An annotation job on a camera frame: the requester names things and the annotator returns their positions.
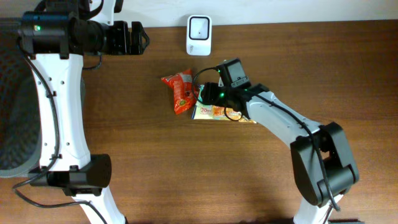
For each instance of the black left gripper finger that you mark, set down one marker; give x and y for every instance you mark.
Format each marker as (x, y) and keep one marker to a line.
(138, 31)
(141, 46)

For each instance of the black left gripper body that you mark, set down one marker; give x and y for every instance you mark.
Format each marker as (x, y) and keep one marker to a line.
(129, 37)

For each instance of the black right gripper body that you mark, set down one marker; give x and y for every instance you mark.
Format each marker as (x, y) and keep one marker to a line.
(206, 93)

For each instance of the yellow wet wipes pack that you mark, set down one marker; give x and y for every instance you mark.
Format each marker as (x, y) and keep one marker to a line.
(201, 111)

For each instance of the red snack bag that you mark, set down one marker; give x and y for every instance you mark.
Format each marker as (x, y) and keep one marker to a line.
(181, 84)

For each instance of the small orange snack packet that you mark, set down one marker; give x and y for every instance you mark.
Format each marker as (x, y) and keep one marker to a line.
(218, 112)

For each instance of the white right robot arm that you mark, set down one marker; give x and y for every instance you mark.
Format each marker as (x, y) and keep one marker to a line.
(323, 162)

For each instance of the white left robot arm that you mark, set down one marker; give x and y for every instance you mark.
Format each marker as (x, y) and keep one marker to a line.
(89, 19)

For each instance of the white barcode scanner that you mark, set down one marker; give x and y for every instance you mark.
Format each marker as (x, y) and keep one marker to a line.
(199, 34)

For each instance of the grey plastic lattice basket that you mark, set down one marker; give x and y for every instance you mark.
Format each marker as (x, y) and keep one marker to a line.
(15, 124)

